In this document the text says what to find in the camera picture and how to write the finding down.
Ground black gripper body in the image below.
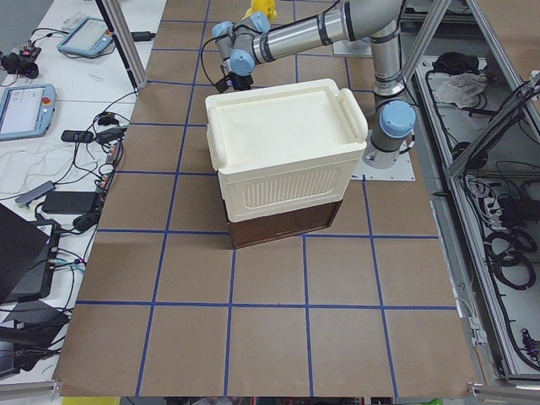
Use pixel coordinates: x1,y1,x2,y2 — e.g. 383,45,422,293
229,72,253,91

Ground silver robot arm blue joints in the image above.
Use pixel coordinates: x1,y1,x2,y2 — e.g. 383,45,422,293
211,0,418,162

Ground dark brown wooden drawer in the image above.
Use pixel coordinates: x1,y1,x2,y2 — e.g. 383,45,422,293
226,200,343,248

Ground cream plastic storage box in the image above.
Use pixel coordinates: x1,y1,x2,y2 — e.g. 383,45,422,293
205,79,368,222

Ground yellow plush penguin toy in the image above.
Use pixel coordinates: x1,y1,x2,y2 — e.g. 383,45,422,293
244,0,278,22

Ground far blue teach pendant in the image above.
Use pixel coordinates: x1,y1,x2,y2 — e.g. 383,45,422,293
57,17,113,58

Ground blue teach pendant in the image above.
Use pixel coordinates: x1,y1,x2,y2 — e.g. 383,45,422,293
1,84,57,142
57,17,113,58

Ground black phone device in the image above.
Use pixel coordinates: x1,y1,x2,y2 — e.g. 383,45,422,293
61,130,94,143

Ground near blue teach pendant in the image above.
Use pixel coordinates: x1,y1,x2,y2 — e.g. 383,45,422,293
1,84,57,142

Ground black power adapter brick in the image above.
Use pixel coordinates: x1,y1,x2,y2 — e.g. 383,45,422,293
41,191,95,214

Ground grey usb hub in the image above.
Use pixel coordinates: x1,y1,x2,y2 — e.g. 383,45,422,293
15,181,56,207

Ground white crumpled cloth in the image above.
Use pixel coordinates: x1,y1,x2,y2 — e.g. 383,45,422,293
434,73,488,109

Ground black laptop computer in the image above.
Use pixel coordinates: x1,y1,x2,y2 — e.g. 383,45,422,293
1,206,60,304

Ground aluminium frame post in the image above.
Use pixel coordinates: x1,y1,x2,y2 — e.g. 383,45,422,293
95,0,148,91

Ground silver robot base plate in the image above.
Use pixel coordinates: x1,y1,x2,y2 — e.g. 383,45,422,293
351,153,416,182

